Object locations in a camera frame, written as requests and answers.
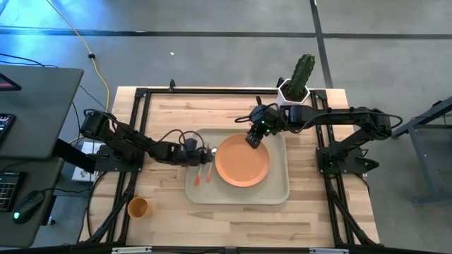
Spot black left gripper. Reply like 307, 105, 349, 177
174, 140, 214, 167

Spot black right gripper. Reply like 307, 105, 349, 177
245, 104, 282, 150

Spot spoon with orange handle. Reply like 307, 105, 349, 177
205, 147, 218, 184

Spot fork with orange handle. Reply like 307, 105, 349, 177
194, 141, 210, 188

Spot orange plate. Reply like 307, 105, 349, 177
214, 133, 271, 188

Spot orange cup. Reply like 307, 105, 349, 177
126, 196, 155, 219

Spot beige plastic tray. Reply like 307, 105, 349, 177
184, 127, 291, 206

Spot white plant pot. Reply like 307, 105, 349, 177
275, 78, 312, 107

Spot green cactus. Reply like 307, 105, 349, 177
283, 53, 316, 102

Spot white paper sheet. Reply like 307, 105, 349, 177
71, 140, 105, 183

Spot black support bar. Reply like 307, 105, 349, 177
52, 138, 98, 174

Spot grey metal stand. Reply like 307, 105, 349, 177
391, 95, 452, 207

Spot dark grey desk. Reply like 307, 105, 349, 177
0, 64, 85, 160
0, 157, 65, 248

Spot black computer mouse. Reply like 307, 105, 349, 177
12, 190, 46, 225

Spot black keyboard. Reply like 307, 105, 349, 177
0, 171, 21, 213

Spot tablet with red screen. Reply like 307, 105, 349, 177
0, 72, 23, 92

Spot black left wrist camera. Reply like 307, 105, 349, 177
183, 138, 199, 154

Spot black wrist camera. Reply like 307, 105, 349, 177
253, 95, 266, 114
183, 138, 199, 154

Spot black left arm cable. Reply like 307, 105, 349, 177
156, 128, 208, 151

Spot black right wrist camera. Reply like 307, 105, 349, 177
253, 95, 266, 114

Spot black aluminium table frame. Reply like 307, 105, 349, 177
79, 85, 381, 248

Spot silver metal bracket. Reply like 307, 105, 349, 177
308, 247, 350, 254
110, 246, 153, 254

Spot yellow floor cable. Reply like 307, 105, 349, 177
45, 0, 112, 113

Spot black floor cable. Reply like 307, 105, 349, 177
0, 52, 59, 69

